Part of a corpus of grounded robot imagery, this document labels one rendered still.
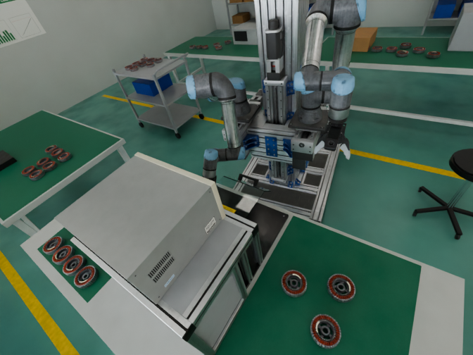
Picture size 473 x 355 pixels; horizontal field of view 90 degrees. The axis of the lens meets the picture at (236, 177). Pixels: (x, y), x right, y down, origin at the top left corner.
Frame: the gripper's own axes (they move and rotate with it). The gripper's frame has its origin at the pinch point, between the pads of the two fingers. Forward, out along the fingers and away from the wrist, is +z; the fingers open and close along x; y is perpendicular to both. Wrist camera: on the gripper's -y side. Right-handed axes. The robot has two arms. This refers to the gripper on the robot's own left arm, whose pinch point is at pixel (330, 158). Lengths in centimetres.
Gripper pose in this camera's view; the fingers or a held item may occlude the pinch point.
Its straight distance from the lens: 114.0
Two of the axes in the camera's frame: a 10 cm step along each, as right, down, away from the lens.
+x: -8.9, -2.0, 4.0
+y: 4.2, -6.8, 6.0
